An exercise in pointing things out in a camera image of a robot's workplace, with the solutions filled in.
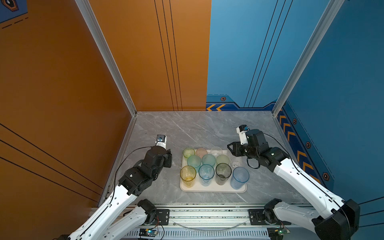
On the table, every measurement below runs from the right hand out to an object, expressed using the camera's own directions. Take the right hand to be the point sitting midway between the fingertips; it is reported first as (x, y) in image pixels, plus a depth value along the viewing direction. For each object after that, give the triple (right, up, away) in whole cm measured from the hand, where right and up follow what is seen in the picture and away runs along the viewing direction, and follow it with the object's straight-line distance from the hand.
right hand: (230, 145), depth 78 cm
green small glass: (-23, -6, +14) cm, 27 cm away
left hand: (-32, -1, -5) cm, 32 cm away
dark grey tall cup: (-3, -14, +1) cm, 15 cm away
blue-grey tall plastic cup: (-12, -15, +3) cm, 20 cm away
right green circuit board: (+21, -40, -8) cm, 46 cm away
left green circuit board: (-42, -41, -6) cm, 59 cm away
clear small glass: (-5, -6, +17) cm, 18 cm away
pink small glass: (-15, -6, +13) cm, 21 cm away
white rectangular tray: (-7, -25, +6) cm, 26 cm away
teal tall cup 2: (-11, -9, +9) cm, 17 cm away
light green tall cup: (-2, -9, +8) cm, 12 cm away
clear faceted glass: (+7, -11, +12) cm, 17 cm away
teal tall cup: (-19, -11, +11) cm, 25 cm away
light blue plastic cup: (+7, -18, +5) cm, 20 cm away
